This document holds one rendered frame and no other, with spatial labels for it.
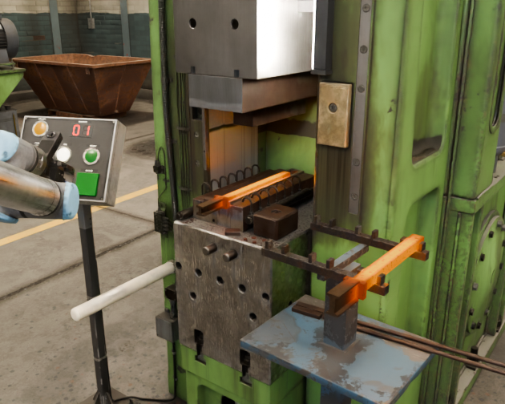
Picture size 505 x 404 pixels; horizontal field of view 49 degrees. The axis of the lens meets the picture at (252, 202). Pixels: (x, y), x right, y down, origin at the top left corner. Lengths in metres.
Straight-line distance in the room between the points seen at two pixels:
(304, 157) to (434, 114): 0.49
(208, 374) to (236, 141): 0.80
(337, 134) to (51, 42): 9.77
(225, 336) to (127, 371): 0.96
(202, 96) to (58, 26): 9.60
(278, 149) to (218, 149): 0.29
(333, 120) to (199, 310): 0.74
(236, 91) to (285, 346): 0.69
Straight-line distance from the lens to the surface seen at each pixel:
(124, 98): 8.40
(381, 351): 1.42
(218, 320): 1.77
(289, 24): 1.62
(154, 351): 2.77
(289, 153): 2.07
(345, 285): 1.08
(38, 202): 1.28
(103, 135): 1.89
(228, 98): 1.57
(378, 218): 1.57
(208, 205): 1.59
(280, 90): 1.69
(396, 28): 1.47
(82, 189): 1.86
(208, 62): 1.61
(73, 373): 2.71
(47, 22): 11.05
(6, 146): 1.45
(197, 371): 1.96
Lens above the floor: 1.54
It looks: 19 degrees down
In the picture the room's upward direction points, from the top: straight up
